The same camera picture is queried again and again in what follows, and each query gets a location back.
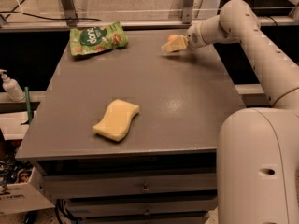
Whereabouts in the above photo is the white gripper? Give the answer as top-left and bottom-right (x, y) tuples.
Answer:
(162, 22), (207, 53)

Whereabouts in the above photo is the orange fruit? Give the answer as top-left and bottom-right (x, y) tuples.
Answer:
(167, 35), (179, 42)

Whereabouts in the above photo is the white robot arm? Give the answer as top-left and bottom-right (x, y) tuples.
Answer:
(162, 0), (299, 224)

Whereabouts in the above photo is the yellow sponge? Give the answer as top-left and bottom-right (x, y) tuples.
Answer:
(93, 99), (140, 142)

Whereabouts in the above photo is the green snack bag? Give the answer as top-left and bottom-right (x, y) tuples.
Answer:
(69, 22), (129, 56)

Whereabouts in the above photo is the grey drawer cabinet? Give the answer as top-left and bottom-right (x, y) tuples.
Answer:
(17, 30), (243, 224)

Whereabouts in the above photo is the green stick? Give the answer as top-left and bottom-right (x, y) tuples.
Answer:
(24, 87), (33, 124)

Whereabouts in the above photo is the white pump bottle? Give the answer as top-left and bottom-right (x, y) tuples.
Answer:
(0, 69), (25, 102)

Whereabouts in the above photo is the white cardboard box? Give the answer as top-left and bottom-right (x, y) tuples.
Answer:
(0, 168), (54, 215)

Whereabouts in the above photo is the metal frame rail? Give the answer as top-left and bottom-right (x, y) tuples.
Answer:
(0, 16), (299, 33)

